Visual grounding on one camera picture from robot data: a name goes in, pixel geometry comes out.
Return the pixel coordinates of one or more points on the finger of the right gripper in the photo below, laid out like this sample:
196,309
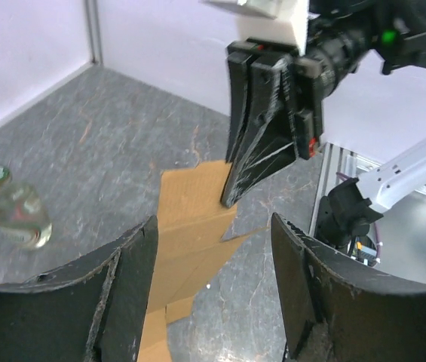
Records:
238,66
268,143

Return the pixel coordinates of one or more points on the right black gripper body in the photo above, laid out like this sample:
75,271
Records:
314,77

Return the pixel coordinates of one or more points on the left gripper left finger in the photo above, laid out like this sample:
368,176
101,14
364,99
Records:
90,309

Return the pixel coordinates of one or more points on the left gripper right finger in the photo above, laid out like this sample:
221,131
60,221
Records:
370,315

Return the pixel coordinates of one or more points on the brown cardboard box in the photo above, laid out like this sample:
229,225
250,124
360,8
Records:
191,248

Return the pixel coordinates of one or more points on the clear glass bottle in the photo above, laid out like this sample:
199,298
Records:
23,216

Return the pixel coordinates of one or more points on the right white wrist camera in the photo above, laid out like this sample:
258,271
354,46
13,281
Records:
281,21

